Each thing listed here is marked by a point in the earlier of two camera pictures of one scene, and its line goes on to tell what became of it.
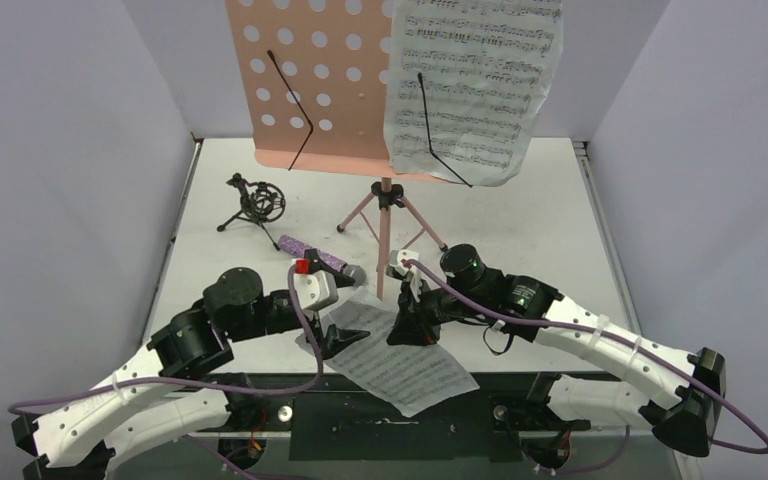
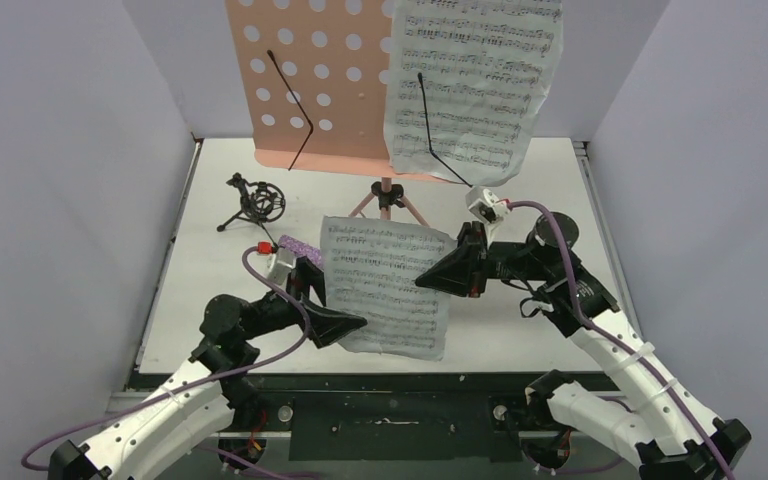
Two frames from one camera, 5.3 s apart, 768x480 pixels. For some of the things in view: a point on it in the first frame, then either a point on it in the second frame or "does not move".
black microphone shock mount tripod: [260, 202] does not move
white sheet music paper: [414, 376] -> [370, 272]
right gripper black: [414, 310] -> [475, 259]
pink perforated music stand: [315, 77] does not move
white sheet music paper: [466, 79] does not move
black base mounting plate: [328, 420] does not move
